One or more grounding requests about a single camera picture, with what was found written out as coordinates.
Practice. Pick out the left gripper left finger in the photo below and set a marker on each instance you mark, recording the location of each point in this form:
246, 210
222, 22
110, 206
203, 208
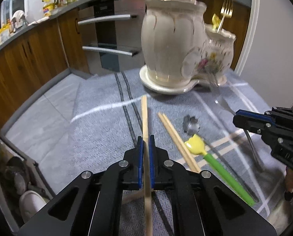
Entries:
126, 174

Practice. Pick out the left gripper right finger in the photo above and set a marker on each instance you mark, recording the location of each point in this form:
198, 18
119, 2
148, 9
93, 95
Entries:
162, 168

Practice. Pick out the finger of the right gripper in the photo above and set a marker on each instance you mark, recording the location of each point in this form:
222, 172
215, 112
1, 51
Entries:
244, 116
258, 128

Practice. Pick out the silver fork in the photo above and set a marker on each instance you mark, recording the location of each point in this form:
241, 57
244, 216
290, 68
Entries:
219, 99

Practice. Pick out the green yellow tulip spoon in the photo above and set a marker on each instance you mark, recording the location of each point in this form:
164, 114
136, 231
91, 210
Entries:
197, 147

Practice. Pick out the wooden kitchen cabinets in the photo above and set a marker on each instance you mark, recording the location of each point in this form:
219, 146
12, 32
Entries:
33, 57

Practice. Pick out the person right hand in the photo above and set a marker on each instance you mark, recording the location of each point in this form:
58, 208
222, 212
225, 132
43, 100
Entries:
289, 180

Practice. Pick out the cream ceramic utensil holder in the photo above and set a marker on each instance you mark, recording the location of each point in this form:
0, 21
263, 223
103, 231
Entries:
180, 50

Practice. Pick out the yellow tulip spoon in holder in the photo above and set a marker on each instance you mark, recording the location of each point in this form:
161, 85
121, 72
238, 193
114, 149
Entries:
215, 21

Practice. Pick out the gold fork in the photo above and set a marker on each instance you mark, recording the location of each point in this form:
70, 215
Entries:
226, 12

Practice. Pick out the white shoe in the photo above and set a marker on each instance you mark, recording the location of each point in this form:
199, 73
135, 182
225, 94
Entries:
30, 203

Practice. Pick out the built-in oven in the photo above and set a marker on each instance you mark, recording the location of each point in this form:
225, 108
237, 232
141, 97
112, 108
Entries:
116, 39

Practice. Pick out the yellow food package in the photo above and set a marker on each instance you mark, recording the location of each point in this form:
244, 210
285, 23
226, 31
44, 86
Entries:
47, 9

